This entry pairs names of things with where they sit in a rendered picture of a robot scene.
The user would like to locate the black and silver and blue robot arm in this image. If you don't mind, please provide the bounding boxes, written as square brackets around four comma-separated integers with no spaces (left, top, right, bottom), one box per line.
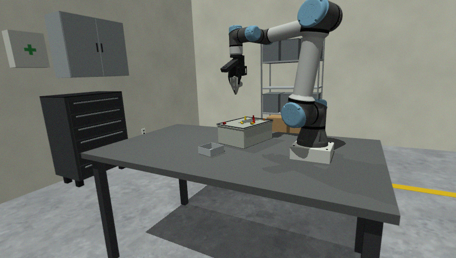
[229,0,343,148]

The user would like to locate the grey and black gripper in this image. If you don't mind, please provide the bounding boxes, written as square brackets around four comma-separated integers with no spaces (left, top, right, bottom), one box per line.
[228,54,247,95]

